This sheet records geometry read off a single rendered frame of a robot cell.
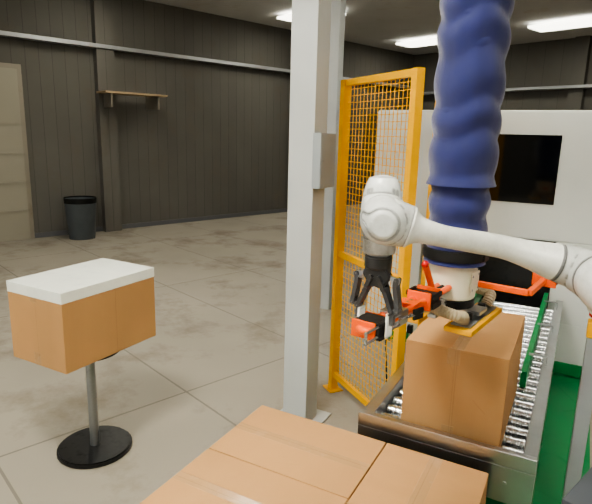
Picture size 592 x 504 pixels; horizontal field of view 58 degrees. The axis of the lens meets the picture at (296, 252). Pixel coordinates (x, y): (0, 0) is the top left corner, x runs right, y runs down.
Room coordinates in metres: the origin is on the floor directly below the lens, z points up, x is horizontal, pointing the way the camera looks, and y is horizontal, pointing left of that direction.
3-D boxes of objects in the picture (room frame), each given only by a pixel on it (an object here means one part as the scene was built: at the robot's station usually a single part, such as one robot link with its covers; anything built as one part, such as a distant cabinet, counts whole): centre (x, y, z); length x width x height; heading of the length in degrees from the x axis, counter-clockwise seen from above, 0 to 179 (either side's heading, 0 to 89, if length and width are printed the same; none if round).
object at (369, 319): (1.42, -0.21, 1.24); 0.08 x 0.07 x 0.05; 143
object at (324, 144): (3.01, -0.15, 1.62); 0.20 x 0.05 x 0.30; 152
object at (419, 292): (1.70, -0.43, 1.24); 0.10 x 0.08 x 0.06; 53
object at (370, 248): (1.42, -0.23, 1.47); 0.09 x 0.09 x 0.06
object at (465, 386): (2.23, -0.78, 0.75); 0.60 x 0.40 x 0.40; 152
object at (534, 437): (2.80, -1.44, 0.50); 2.31 x 0.05 x 0.19; 152
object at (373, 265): (1.42, -0.23, 1.40); 0.08 x 0.07 x 0.09; 52
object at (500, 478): (1.92, -0.60, 0.48); 0.70 x 0.03 x 0.15; 62
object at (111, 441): (2.69, 1.10, 0.31); 0.40 x 0.40 x 0.62
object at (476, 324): (1.84, -0.65, 1.14); 0.34 x 0.10 x 0.05; 143
